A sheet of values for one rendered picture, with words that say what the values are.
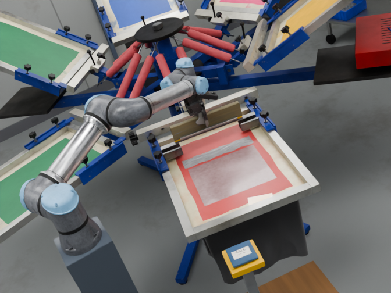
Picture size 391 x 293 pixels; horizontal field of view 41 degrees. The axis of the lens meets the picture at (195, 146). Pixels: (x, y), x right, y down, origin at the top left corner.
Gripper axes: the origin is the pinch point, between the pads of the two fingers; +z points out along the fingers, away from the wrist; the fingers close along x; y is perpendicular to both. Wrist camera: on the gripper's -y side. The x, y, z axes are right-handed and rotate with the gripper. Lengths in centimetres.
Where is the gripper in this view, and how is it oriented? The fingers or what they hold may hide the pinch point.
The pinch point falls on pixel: (206, 122)
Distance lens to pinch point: 252.9
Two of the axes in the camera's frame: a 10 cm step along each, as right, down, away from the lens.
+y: -9.3, 3.6, -0.8
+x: 2.5, 4.9, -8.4
